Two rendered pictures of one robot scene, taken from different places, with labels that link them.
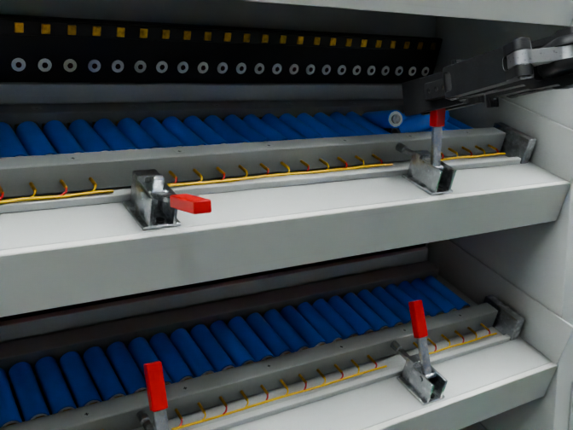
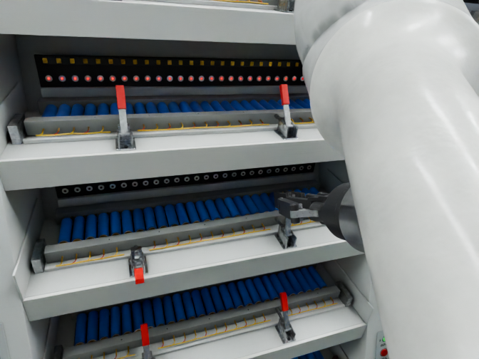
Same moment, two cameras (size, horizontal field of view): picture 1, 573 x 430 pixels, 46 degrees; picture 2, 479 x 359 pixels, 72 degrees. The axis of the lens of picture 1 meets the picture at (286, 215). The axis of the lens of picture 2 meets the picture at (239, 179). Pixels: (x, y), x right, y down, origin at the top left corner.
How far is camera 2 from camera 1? 0.25 m
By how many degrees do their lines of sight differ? 14
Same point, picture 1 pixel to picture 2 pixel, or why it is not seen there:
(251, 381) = (199, 326)
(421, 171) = (281, 236)
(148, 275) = (134, 294)
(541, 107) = not seen: hidden behind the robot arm
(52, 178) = (99, 249)
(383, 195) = (257, 250)
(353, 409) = (246, 342)
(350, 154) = (248, 224)
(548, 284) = (363, 283)
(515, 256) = (350, 264)
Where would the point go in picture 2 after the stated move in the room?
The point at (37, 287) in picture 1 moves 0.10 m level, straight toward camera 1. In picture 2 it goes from (83, 302) to (56, 349)
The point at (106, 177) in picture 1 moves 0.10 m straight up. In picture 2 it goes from (123, 246) to (117, 189)
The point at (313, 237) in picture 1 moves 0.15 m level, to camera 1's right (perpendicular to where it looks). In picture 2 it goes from (216, 273) to (306, 282)
